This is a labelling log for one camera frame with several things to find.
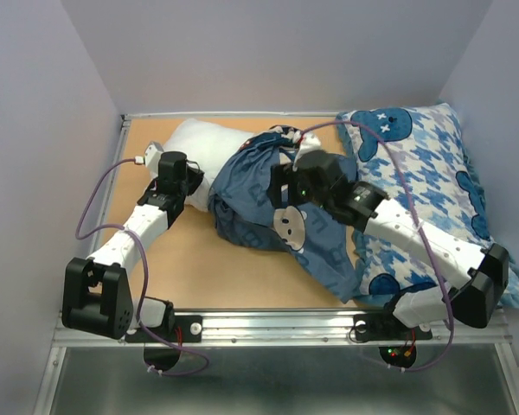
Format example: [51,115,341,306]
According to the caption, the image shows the white pillow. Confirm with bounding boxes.
[163,118,253,212]

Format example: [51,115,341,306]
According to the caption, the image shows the blue letter-print pillowcase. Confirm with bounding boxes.
[208,125,361,303]

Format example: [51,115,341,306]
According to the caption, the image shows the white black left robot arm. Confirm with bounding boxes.
[61,151,203,341]

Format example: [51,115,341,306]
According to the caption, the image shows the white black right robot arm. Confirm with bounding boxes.
[267,150,509,337]

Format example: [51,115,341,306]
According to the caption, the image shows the blue houndstooth bear pillow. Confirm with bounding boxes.
[336,104,495,303]

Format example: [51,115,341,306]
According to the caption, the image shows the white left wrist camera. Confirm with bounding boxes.
[144,141,163,170]

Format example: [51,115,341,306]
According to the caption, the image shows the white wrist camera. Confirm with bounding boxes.
[295,132,322,162]
[144,141,163,170]

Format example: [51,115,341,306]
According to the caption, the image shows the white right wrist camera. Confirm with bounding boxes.
[295,132,322,162]

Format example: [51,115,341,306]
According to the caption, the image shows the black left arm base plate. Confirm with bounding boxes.
[125,315,202,345]

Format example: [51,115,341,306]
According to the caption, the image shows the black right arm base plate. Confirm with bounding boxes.
[348,312,433,343]

